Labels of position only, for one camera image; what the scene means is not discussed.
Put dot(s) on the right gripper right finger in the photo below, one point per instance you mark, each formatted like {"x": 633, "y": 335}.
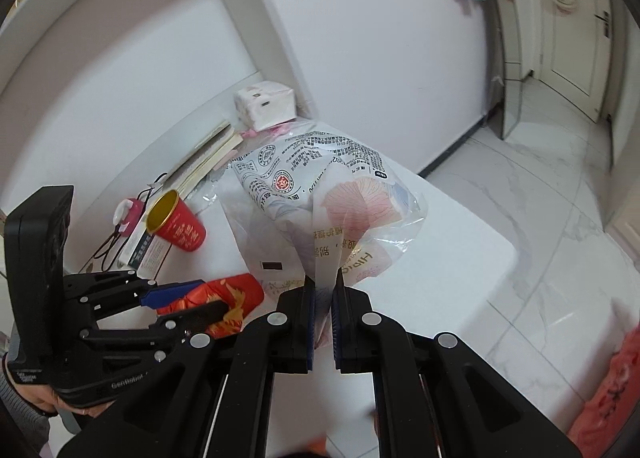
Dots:
{"x": 436, "y": 397}

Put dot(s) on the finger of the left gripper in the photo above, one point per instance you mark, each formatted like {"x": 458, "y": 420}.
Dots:
{"x": 195, "y": 320}
{"x": 172, "y": 292}

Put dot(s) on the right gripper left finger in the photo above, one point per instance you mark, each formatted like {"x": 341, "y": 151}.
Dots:
{"x": 211, "y": 397}

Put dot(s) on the red snack wrapper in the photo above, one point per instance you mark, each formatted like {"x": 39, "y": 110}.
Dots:
{"x": 241, "y": 293}

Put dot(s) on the red gold paper cup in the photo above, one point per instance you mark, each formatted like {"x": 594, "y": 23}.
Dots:
{"x": 173, "y": 221}

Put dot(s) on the white printed plastic bag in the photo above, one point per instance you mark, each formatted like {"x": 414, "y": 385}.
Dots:
{"x": 317, "y": 204}

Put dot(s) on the white medicine box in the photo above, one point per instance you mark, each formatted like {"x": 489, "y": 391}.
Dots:
{"x": 143, "y": 253}

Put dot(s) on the person left hand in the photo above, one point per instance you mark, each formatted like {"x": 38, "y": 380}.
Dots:
{"x": 44, "y": 398}

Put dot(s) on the pink bedding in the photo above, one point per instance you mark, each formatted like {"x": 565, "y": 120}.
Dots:
{"x": 603, "y": 418}

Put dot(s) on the white tissue pack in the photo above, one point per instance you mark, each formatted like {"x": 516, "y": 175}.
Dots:
{"x": 265, "y": 105}

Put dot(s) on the standing mirror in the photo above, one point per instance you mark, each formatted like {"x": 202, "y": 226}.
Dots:
{"x": 505, "y": 84}

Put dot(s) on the white room door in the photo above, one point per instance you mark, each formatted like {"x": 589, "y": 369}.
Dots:
{"x": 576, "y": 53}

